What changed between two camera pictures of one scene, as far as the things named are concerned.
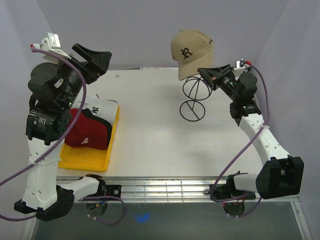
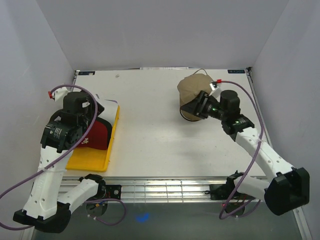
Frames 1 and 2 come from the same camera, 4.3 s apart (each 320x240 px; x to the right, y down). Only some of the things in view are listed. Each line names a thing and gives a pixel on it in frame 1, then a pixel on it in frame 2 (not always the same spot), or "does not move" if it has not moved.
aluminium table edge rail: (165, 189) does not move
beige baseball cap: (193, 50) to (189, 87)
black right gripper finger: (210, 73) to (192, 107)
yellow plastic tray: (74, 158) does not move
